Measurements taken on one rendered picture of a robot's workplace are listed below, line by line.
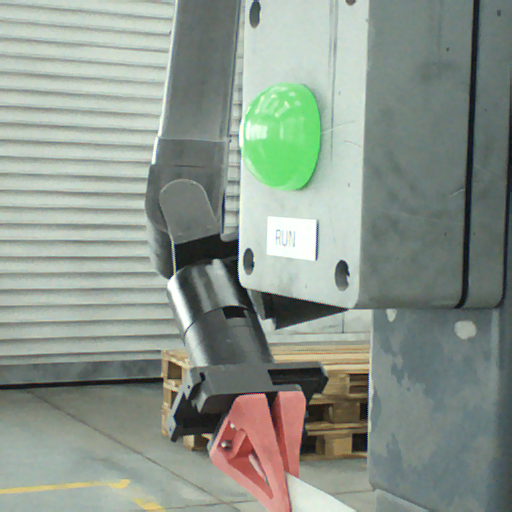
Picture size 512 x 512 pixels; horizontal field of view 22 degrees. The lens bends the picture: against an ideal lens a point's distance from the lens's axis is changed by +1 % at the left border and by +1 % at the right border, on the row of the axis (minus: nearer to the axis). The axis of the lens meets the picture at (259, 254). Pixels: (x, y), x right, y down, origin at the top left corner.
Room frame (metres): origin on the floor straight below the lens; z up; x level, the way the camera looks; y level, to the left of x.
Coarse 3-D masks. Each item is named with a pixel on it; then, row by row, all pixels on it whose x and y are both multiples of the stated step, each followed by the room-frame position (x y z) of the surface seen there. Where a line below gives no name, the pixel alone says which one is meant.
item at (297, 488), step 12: (288, 480) 0.83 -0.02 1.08; (300, 480) 0.82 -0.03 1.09; (288, 492) 0.83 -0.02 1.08; (300, 492) 0.82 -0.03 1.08; (312, 492) 0.80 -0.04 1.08; (324, 492) 0.79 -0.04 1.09; (300, 504) 0.82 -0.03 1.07; (312, 504) 0.80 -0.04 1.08; (324, 504) 0.79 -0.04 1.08; (336, 504) 0.77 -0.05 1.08; (348, 504) 0.77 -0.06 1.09
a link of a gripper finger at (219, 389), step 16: (208, 384) 0.85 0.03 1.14; (224, 384) 0.85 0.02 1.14; (240, 384) 0.85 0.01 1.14; (256, 384) 0.86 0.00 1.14; (272, 384) 0.86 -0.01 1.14; (288, 384) 0.87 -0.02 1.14; (192, 400) 0.86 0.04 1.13; (208, 400) 0.84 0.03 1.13; (224, 400) 0.85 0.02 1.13; (272, 400) 0.87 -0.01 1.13; (288, 400) 0.86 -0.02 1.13; (304, 400) 0.86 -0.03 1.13; (272, 416) 0.87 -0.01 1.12; (288, 416) 0.85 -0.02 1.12; (288, 432) 0.85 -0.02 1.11; (288, 448) 0.84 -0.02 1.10; (256, 464) 0.89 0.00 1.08; (288, 464) 0.84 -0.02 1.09
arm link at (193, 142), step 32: (192, 0) 1.10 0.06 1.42; (224, 0) 1.10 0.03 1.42; (192, 32) 1.08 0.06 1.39; (224, 32) 1.08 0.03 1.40; (192, 64) 1.06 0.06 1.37; (224, 64) 1.06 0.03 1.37; (192, 96) 1.04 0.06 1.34; (224, 96) 1.04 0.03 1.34; (160, 128) 1.02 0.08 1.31; (192, 128) 1.01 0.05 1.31; (224, 128) 1.02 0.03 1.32; (160, 160) 0.99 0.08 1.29; (192, 160) 0.99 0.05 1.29; (224, 160) 1.00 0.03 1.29; (224, 192) 1.01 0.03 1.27; (160, 224) 0.95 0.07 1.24; (224, 224) 1.02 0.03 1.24; (160, 256) 0.98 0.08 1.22
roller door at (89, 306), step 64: (0, 0) 7.86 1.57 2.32; (64, 0) 8.04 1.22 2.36; (128, 0) 8.21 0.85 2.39; (0, 64) 7.87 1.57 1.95; (64, 64) 8.04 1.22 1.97; (128, 64) 8.20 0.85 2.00; (0, 128) 7.88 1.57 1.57; (64, 128) 8.04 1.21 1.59; (128, 128) 8.20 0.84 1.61; (0, 192) 7.88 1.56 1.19; (64, 192) 8.04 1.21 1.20; (128, 192) 8.21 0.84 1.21; (0, 256) 7.87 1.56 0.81; (64, 256) 8.04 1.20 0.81; (128, 256) 8.21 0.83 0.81; (0, 320) 7.88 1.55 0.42; (64, 320) 8.04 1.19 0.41; (128, 320) 8.22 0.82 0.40; (0, 384) 7.85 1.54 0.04; (64, 384) 8.04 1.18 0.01
